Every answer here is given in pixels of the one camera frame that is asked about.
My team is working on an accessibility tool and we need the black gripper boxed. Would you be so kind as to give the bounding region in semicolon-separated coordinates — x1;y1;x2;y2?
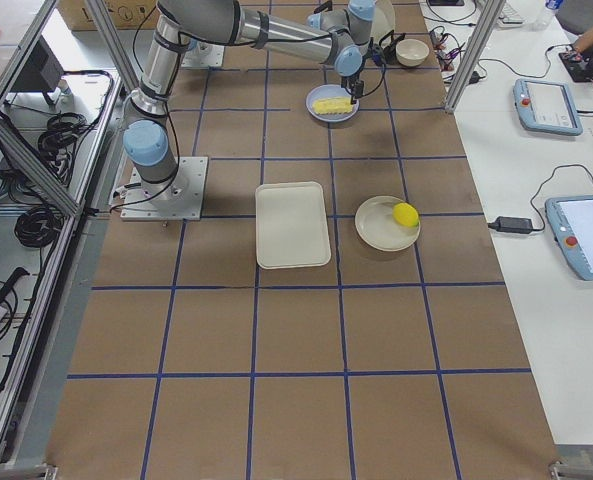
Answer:
341;72;364;98

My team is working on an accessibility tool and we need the yellow bread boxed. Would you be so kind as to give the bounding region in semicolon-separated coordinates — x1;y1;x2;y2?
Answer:
312;97;353;115

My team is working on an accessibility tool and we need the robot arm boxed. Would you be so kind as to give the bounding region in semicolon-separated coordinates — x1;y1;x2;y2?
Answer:
124;1;371;215
307;1;396;47

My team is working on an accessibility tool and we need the cream plate with lemon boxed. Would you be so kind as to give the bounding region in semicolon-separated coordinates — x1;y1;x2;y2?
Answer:
355;195;420;252

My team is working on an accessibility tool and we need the person hand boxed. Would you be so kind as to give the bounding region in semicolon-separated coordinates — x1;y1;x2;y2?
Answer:
570;43;583;56

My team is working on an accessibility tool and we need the black dish rack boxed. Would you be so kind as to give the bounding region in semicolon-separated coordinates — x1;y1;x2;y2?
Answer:
373;30;407;66

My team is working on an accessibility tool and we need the cream bowl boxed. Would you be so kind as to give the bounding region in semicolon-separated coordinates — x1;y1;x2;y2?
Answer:
395;39;430;68

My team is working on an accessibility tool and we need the yellow lemon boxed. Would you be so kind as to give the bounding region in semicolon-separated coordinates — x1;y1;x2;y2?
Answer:
392;202;420;228

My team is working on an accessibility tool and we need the cream tray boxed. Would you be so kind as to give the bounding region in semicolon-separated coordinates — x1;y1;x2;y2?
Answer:
255;181;331;270

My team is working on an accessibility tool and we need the teach pendant far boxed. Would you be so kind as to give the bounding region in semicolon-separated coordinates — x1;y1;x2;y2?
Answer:
513;78;583;136

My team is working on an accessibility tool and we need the teach pendant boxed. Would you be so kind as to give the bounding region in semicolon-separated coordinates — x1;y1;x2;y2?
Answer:
513;78;583;136
545;195;593;281

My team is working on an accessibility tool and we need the black power adapter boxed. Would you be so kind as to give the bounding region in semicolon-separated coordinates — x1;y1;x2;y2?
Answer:
494;216;533;234

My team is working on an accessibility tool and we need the teach pendant near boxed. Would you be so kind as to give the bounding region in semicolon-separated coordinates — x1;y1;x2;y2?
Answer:
545;195;593;281

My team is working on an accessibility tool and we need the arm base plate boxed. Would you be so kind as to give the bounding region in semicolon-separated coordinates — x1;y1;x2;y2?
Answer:
181;42;225;69
120;156;208;221

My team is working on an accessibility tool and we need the aluminium frame post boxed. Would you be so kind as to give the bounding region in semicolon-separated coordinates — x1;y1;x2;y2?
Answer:
444;0;505;114

